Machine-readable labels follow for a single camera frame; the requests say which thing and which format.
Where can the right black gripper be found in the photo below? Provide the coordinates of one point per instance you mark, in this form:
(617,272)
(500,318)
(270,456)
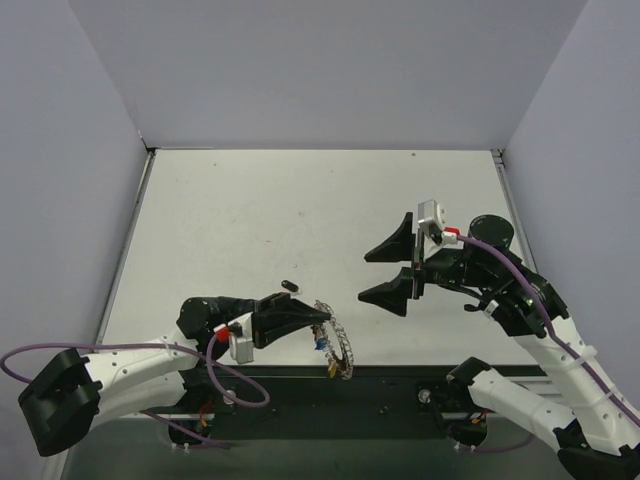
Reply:
(416,264)

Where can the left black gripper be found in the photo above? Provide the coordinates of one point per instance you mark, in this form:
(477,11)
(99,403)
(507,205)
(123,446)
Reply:
(258,320)

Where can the metal ring disc with keyrings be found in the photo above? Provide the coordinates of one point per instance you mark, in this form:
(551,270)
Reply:
(339,352)

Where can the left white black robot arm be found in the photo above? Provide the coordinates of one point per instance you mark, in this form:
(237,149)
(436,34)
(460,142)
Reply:
(82,387)

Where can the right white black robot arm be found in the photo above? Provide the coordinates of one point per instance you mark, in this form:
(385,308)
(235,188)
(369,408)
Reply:
(594,432)

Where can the black key fob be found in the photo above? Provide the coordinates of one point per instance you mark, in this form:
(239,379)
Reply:
(290,286)

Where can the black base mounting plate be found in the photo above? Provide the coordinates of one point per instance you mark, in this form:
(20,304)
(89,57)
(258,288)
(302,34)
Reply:
(378,402)

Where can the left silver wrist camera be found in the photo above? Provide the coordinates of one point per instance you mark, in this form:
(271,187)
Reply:
(241,348)

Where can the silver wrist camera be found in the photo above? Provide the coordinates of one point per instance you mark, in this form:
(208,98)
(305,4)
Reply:
(241,348)
(431,217)

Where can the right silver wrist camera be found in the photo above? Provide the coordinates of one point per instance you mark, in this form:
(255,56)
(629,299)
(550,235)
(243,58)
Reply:
(431,217)

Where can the aluminium frame rail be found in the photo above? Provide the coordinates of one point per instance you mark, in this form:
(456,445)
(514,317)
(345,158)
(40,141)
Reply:
(550,395)

